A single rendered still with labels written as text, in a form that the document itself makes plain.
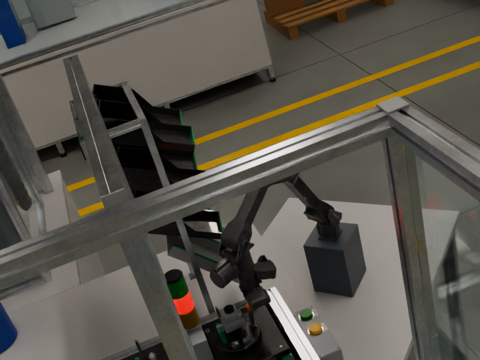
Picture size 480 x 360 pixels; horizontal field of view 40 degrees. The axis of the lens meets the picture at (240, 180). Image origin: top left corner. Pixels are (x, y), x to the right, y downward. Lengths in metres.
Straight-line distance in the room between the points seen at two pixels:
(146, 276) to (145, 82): 4.99
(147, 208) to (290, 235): 1.84
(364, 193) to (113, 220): 3.58
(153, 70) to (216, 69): 0.55
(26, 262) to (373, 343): 1.47
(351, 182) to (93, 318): 2.35
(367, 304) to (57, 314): 1.16
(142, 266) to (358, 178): 3.62
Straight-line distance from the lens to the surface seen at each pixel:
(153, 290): 0.89
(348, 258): 2.16
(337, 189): 4.35
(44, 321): 2.63
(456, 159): 0.70
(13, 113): 3.33
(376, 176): 4.41
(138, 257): 0.86
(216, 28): 5.83
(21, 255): 0.76
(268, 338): 2.01
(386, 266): 2.34
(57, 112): 5.83
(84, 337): 2.46
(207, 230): 2.09
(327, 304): 2.23
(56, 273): 2.85
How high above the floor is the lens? 2.36
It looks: 30 degrees down
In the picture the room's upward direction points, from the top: 16 degrees counter-clockwise
